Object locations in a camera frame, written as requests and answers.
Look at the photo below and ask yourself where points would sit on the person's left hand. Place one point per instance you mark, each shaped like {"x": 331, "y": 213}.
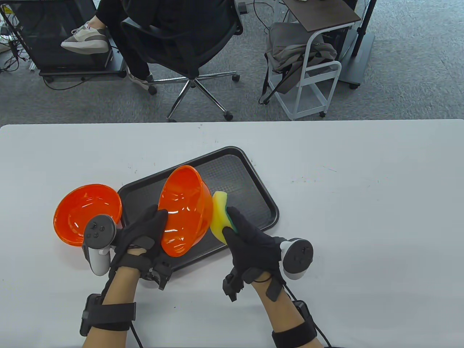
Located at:
{"x": 141, "y": 239}

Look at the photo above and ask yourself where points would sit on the person's right hand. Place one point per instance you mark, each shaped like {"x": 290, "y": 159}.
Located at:
{"x": 253, "y": 250}

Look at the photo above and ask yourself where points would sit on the green and yellow sponge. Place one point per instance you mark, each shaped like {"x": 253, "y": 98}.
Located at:
{"x": 217, "y": 214}

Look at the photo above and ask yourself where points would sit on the person's left forearm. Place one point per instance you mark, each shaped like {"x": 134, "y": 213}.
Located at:
{"x": 119, "y": 290}

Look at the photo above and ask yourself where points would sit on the dark brown serving tray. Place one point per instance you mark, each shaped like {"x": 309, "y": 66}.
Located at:
{"x": 246, "y": 188}

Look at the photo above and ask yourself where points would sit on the black office chair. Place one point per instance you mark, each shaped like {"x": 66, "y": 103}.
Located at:
{"x": 181, "y": 47}

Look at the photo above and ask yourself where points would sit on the grey jacket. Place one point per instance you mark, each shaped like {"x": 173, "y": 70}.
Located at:
{"x": 286, "y": 47}

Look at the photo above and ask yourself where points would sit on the black display stand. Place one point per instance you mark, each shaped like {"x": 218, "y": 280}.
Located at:
{"x": 47, "y": 40}

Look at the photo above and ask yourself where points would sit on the white cart with brown top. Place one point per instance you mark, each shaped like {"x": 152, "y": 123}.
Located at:
{"x": 326, "y": 16}

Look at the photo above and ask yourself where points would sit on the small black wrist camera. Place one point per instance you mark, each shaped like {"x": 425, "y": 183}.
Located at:
{"x": 161, "y": 273}
{"x": 232, "y": 284}

